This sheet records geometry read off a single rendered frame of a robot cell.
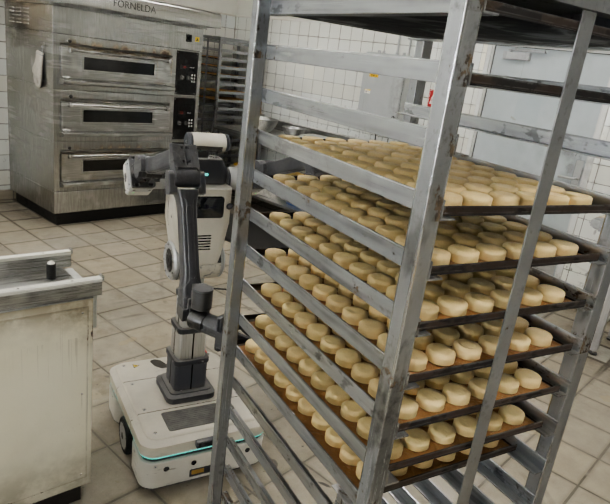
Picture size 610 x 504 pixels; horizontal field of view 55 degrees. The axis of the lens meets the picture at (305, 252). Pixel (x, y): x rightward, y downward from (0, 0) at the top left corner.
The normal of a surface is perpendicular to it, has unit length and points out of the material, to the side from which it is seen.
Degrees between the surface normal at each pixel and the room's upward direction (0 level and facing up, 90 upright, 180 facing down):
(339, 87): 90
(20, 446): 90
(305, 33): 90
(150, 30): 90
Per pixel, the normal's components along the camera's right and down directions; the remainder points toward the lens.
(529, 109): -0.68, 0.14
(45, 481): 0.65, 0.32
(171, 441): 0.36, -0.64
